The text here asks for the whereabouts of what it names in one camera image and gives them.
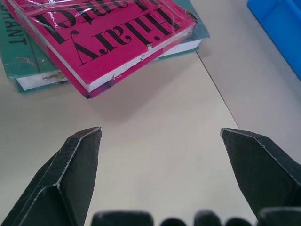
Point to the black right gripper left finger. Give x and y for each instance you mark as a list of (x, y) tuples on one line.
[(61, 179)]

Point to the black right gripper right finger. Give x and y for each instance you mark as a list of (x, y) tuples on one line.
[(261, 171)]

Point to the green hardcover book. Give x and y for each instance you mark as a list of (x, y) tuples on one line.
[(26, 56)]

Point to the pink Hilary Mantel book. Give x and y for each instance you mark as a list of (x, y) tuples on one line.
[(113, 44)]

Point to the blue plastic bin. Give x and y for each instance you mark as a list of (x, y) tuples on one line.
[(279, 30)]

